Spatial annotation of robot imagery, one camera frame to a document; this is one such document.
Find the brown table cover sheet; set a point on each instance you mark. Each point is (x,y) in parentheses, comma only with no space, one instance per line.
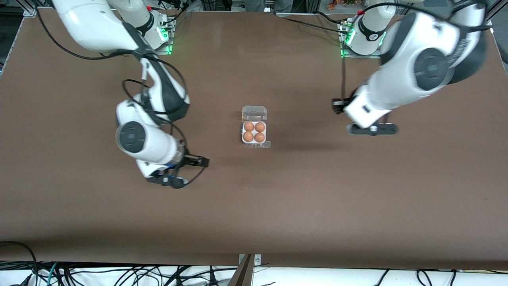
(254,198)

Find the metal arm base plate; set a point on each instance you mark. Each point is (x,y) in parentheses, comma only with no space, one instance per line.
(170,43)
(344,53)

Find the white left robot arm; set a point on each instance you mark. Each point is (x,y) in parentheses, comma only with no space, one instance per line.
(401,79)

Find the person in grey trousers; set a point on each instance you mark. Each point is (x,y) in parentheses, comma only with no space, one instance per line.
(254,4)

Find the dark camera mount post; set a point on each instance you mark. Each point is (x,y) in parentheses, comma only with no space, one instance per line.
(243,276)

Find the clear tape strip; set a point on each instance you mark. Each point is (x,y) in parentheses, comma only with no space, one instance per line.
(266,145)

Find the metal table edge bracket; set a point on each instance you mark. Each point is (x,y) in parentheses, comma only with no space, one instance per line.
(258,260)

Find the clear plastic egg box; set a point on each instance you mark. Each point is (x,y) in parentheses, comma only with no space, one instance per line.
(254,113)

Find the brown egg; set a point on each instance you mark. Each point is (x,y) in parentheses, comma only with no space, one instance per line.
(248,136)
(259,137)
(249,126)
(260,127)

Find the orange background items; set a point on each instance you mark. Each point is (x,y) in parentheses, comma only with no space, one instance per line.
(341,4)

